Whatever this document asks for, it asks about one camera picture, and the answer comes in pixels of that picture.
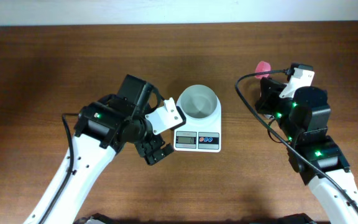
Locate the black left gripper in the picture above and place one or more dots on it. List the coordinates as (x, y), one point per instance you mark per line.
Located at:
(156, 143)

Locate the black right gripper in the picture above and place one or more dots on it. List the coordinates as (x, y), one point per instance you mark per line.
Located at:
(266, 94)

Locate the pink measuring scoop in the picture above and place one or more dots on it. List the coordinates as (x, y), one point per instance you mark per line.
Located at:
(262, 67)

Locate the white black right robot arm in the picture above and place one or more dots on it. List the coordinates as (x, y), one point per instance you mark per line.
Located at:
(302, 113)

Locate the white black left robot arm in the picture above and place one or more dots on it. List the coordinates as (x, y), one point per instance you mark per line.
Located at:
(137, 114)

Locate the white digital kitchen scale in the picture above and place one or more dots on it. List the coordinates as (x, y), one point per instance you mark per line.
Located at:
(200, 135)

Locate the white round bowl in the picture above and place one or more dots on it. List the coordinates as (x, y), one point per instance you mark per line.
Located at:
(198, 101)

